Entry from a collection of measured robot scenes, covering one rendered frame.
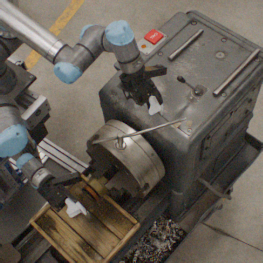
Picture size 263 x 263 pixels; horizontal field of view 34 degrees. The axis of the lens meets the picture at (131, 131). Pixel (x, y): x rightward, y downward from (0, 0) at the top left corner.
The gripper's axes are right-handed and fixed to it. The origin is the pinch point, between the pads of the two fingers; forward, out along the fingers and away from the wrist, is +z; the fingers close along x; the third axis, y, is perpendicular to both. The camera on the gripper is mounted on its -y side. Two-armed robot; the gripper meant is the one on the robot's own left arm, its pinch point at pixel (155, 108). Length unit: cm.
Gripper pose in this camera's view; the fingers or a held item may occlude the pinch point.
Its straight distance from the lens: 149.0
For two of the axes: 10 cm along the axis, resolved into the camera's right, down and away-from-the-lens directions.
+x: 6.6, 3.4, -6.6
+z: 3.2, 6.7, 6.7
